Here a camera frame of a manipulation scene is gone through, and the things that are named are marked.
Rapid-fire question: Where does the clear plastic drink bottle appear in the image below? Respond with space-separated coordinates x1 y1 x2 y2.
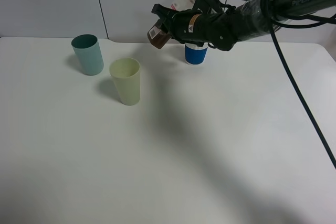
147 0 196 49

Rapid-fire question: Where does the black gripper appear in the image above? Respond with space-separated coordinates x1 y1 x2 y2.
151 4 238 51

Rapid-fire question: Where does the blue white paper cup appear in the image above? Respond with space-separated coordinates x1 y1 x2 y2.
185 43 208 65

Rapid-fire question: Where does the pale green plastic cup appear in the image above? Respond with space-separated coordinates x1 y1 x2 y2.
109 58 141 106

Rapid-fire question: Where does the teal plastic cup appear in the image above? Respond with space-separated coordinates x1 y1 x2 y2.
71 34 104 76

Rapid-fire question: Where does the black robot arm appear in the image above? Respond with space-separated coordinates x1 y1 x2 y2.
152 0 335 51

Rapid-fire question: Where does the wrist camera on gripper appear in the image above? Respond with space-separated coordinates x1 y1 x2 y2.
192 0 223 14

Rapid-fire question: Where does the black cable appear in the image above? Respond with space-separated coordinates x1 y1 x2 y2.
214 0 336 171

